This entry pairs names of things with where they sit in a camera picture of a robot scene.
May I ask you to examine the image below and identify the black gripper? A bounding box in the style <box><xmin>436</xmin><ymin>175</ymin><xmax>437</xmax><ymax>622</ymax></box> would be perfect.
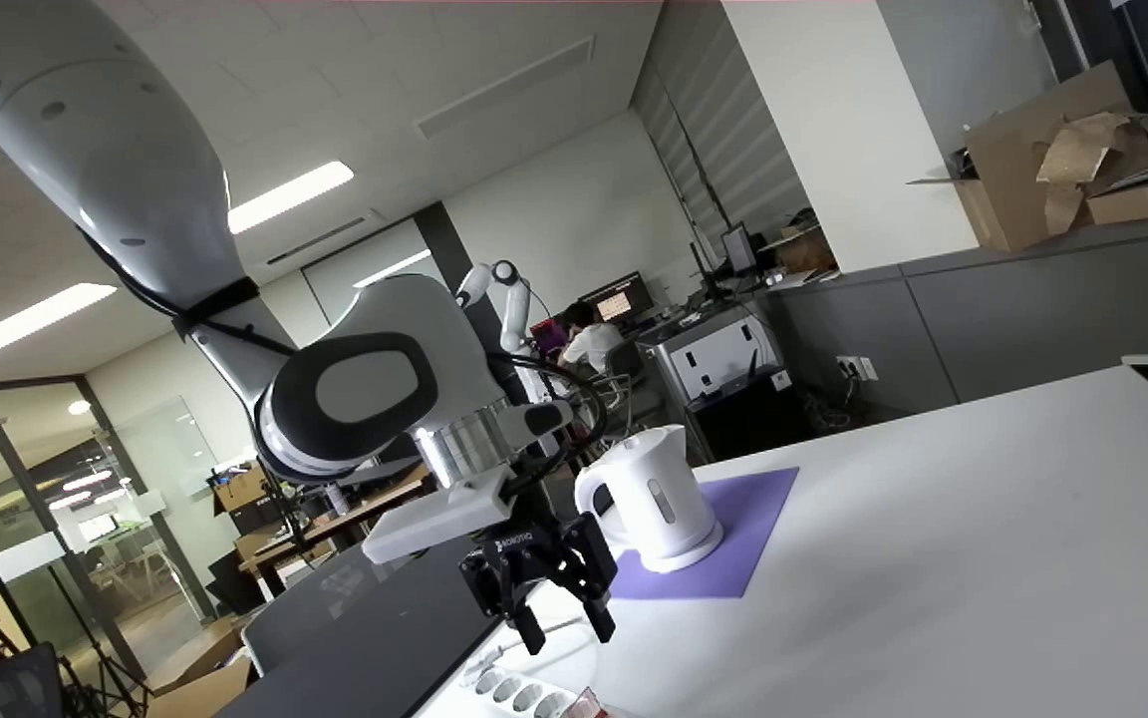
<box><xmin>460</xmin><ymin>510</ymin><xmax>621</xmax><ymax>658</ymax></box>

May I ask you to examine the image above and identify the white power strip orange switch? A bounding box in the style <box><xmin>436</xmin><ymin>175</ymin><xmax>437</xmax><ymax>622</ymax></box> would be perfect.
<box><xmin>461</xmin><ymin>667</ymin><xmax>615</xmax><ymax>718</ymax></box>

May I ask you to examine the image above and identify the white electric kettle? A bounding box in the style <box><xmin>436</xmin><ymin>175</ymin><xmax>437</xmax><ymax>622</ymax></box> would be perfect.
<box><xmin>572</xmin><ymin>424</ymin><xmax>724</xmax><ymax>576</ymax></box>

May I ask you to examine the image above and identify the purple mat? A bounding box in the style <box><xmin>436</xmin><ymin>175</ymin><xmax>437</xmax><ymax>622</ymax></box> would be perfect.
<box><xmin>606</xmin><ymin>465</ymin><xmax>804</xmax><ymax>604</ymax></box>

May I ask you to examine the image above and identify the wooden desk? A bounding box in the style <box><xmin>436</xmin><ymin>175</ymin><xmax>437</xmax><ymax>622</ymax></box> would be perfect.
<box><xmin>233</xmin><ymin>470</ymin><xmax>441</xmax><ymax>600</ymax></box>

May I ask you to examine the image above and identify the white cabinet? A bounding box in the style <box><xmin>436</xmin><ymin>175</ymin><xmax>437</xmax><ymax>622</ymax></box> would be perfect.
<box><xmin>647</xmin><ymin>303</ymin><xmax>799</xmax><ymax>409</ymax></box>

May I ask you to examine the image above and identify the cardboard box on floor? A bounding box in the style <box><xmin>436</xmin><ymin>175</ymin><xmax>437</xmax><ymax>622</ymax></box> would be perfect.
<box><xmin>144</xmin><ymin>622</ymin><xmax>259</xmax><ymax>718</ymax></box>

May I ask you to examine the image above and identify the ceiling light panel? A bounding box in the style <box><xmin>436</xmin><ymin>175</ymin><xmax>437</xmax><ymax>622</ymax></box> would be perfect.
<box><xmin>0</xmin><ymin>277</ymin><xmax>119</xmax><ymax>376</ymax></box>
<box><xmin>222</xmin><ymin>155</ymin><xmax>359</xmax><ymax>240</ymax></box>

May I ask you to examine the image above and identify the grey window blind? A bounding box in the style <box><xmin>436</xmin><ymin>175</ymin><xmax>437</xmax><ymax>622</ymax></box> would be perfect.
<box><xmin>631</xmin><ymin>0</ymin><xmax>819</xmax><ymax>271</ymax></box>

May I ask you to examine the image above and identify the open cardboard box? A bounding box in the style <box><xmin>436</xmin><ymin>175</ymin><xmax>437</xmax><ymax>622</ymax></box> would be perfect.
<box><xmin>908</xmin><ymin>55</ymin><xmax>1148</xmax><ymax>256</ymax></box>

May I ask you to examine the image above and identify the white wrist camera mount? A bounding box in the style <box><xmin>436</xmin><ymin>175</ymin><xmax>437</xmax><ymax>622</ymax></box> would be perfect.
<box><xmin>359</xmin><ymin>475</ymin><xmax>528</xmax><ymax>570</ymax></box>

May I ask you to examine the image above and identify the white wall outlet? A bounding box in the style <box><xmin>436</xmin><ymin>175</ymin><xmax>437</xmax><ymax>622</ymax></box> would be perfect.
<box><xmin>833</xmin><ymin>349</ymin><xmax>881</xmax><ymax>388</ymax></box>

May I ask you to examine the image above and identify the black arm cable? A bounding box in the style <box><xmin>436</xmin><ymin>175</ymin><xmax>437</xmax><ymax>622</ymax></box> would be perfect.
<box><xmin>77</xmin><ymin>232</ymin><xmax>302</xmax><ymax>360</ymax></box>

